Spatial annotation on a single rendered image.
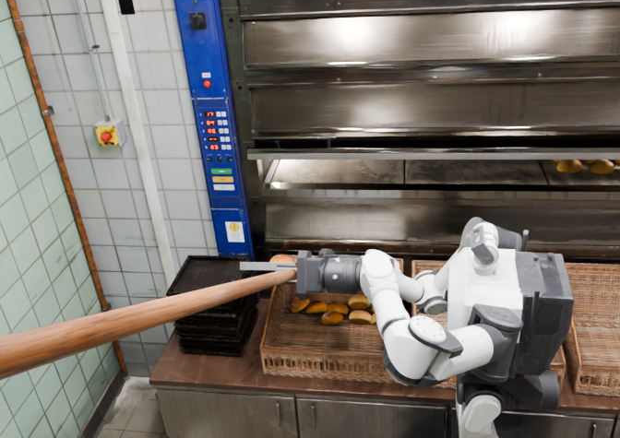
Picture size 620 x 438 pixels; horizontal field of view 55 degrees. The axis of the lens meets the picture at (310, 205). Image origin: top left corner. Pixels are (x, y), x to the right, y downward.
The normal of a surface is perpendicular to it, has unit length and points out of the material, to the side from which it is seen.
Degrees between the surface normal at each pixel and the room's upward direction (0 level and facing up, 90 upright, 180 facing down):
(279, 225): 70
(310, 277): 57
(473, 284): 1
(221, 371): 0
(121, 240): 90
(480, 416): 90
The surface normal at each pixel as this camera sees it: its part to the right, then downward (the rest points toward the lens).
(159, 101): -0.14, 0.50
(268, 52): -0.16, 0.17
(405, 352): -0.58, 0.12
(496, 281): -0.08, -0.87
